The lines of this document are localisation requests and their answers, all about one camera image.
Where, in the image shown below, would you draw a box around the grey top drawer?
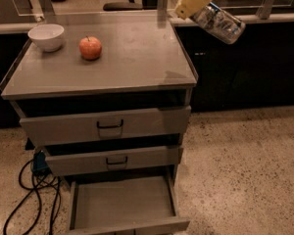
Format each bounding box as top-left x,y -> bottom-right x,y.
21,106 -> 191,146

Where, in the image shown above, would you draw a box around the white ceramic bowl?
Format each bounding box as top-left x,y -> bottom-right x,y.
27,23 -> 65,52

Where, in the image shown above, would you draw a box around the red apple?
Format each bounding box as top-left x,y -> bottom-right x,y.
78,36 -> 102,60

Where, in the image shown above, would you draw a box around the grey drawer cabinet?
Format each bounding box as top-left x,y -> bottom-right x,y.
0,10 -> 199,235

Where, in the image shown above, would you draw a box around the grey middle drawer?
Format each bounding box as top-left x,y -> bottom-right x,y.
46,146 -> 183,176

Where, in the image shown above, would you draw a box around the black counter cabinets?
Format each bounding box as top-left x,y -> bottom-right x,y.
175,23 -> 294,112

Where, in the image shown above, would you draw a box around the black floor cables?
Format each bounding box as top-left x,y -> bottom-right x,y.
2,158 -> 63,235

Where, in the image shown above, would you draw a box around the black office chair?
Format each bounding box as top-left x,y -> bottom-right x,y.
103,0 -> 158,11

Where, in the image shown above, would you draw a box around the blue power box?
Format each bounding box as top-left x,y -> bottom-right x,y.
31,151 -> 50,175

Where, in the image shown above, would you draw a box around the grey open bottom drawer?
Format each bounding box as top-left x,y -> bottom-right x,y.
66,169 -> 189,235

